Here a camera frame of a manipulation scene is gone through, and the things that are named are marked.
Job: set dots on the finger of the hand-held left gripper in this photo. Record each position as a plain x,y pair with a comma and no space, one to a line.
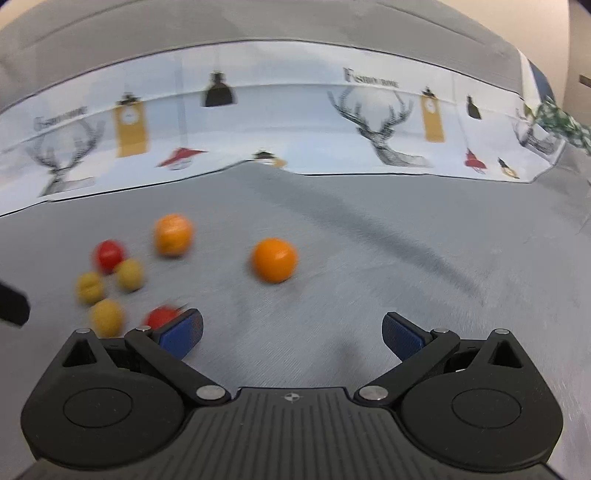
13,304

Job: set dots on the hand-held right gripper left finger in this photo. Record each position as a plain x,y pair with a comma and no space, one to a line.
182,333

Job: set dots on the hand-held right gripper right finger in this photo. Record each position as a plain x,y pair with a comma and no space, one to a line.
404,339

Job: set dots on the red cherry tomato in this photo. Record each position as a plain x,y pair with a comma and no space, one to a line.
109,255
159,317

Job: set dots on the small yellow plum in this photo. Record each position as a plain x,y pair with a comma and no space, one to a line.
107,317
129,275
90,288

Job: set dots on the orange tangerine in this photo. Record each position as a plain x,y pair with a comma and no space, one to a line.
274,260
173,234

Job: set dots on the grey bedsheet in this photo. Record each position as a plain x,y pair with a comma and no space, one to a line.
369,240

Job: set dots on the deer-print grey duvet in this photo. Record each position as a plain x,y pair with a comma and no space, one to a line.
300,129

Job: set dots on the green checked cloth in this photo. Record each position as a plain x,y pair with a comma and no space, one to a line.
561,122

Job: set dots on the blue mattress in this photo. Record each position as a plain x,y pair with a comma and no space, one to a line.
540,83

